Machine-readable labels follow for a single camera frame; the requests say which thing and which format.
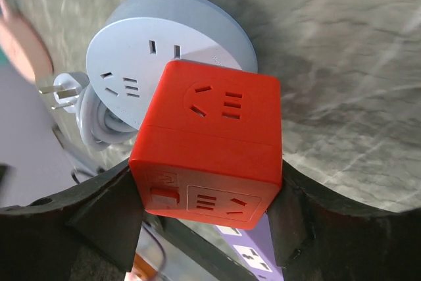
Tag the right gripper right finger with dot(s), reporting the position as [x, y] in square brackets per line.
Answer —
[319, 234]

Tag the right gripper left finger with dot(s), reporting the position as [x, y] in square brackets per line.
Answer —
[87, 232]

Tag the purple power strip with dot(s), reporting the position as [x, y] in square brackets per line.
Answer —
[255, 248]

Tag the red cube socket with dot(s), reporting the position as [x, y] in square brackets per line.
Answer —
[210, 146]

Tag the blue round socket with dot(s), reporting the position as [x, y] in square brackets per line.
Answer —
[126, 58]

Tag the pink round socket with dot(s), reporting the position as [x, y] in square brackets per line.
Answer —
[22, 45]

